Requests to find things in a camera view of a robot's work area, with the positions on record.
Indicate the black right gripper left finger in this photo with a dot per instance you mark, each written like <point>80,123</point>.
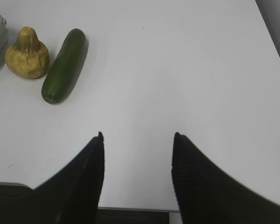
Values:
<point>71,196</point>

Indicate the yellow pear-shaped gourd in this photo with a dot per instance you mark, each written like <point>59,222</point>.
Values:
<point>28,57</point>

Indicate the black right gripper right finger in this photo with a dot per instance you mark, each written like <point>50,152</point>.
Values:
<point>207,195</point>

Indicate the green cucumber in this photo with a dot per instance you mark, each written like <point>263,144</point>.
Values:
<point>66,68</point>

